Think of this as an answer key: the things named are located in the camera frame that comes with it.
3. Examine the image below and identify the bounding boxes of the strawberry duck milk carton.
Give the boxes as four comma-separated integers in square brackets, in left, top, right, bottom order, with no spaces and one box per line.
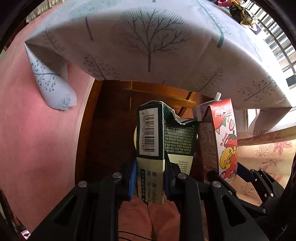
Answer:
[193,92,238,183]

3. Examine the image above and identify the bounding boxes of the dark green carton box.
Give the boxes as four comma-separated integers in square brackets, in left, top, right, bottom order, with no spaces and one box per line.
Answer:
[136,100,198,204]

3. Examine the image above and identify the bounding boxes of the black gold wrapper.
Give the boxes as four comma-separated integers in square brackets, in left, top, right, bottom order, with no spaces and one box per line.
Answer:
[229,1,253,26]

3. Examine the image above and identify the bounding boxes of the person's pink trouser legs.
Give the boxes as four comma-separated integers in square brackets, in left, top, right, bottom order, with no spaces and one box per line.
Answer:
[118,196,180,240]

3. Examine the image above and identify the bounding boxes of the pink bed cover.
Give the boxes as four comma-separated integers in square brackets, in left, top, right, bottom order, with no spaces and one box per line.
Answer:
[0,14,94,232]

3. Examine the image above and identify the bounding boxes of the pink leaf print curtain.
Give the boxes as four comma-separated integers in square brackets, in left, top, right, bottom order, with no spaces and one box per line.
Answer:
[229,131,296,207]

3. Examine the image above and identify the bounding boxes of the tree print bed sheet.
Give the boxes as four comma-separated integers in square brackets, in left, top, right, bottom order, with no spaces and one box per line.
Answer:
[25,1,295,136]

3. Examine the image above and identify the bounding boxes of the metal window bars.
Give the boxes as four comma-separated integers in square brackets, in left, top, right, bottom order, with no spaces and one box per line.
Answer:
[244,1,295,90]

